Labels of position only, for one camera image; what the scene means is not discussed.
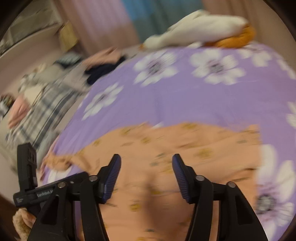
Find pink curtain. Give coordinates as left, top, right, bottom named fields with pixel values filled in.
left=55, top=0, right=140, bottom=55

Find person left hand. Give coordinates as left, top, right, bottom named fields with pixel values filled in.
left=19, top=208, right=36, bottom=229

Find white goose plush toy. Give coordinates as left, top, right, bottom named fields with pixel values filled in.
left=141, top=9, right=255, bottom=50

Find grey plaid pillow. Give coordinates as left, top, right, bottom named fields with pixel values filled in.
left=6, top=84, right=80, bottom=159

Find pink folded garment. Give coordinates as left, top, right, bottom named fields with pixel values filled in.
left=82, top=47, right=122, bottom=69

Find orange cartoon print baby garment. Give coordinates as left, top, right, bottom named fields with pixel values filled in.
left=42, top=123, right=261, bottom=240

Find dark navy folded clothes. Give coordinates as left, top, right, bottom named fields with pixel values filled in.
left=84, top=55, right=127, bottom=85

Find purple floral duvet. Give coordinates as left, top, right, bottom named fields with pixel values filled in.
left=44, top=44, right=295, bottom=240

